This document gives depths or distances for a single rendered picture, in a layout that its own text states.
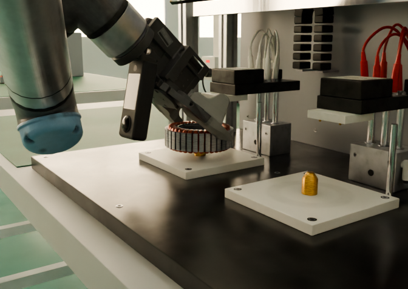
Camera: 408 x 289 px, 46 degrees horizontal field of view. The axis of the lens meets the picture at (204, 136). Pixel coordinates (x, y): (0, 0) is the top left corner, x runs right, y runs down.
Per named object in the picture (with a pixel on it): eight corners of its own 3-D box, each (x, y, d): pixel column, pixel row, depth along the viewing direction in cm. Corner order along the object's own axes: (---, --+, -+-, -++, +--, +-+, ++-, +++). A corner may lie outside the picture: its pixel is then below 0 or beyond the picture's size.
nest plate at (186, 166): (186, 180, 69) (186, 172, 68) (138, 159, 81) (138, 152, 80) (264, 164, 77) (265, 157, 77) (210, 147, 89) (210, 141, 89)
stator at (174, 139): (188, 158, 71) (189, 133, 70) (152, 144, 80) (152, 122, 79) (247, 149, 77) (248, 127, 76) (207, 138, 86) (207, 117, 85)
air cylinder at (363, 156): (393, 193, 63) (396, 152, 62) (347, 179, 69) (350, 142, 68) (415, 186, 66) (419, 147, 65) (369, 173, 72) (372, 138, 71)
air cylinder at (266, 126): (269, 156, 82) (270, 125, 81) (241, 148, 88) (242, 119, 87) (290, 152, 85) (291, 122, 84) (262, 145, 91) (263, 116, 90)
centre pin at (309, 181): (309, 196, 58) (310, 175, 57) (297, 192, 59) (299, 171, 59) (320, 193, 59) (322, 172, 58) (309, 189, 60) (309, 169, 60)
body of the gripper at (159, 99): (214, 72, 73) (163, 14, 66) (181, 116, 71) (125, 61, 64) (186, 70, 79) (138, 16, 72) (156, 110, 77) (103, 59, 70)
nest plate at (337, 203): (311, 236, 49) (312, 224, 49) (224, 197, 61) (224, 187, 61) (399, 207, 57) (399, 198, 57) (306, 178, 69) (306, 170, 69)
